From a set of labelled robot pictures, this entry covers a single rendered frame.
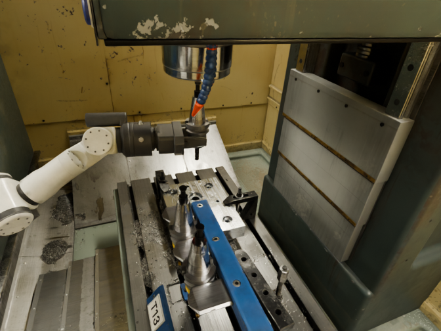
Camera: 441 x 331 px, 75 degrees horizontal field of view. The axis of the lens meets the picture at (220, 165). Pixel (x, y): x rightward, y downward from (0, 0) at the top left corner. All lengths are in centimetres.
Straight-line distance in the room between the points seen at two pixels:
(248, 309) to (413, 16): 51
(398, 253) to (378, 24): 65
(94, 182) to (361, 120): 131
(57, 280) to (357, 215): 107
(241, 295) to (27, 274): 103
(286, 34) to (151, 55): 137
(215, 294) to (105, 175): 125
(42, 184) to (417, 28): 79
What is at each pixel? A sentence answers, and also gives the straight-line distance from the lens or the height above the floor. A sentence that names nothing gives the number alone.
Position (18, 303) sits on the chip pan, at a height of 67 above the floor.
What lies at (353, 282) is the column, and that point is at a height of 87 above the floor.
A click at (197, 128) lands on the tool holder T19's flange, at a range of 73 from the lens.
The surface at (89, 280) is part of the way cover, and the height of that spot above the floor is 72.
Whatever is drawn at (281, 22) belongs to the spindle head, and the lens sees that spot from 40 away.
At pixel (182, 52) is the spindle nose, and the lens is 63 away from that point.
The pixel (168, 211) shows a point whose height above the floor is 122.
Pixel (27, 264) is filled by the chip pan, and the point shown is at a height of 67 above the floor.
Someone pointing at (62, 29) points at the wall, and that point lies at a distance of 169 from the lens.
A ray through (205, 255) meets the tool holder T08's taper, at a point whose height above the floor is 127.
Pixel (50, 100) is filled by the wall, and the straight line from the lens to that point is 179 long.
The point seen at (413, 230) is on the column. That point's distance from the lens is 92.
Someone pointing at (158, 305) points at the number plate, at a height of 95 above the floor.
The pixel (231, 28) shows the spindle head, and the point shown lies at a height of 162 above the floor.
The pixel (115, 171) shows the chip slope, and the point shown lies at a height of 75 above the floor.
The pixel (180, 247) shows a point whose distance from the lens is 61.
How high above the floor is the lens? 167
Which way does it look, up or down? 33 degrees down
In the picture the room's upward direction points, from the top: 4 degrees clockwise
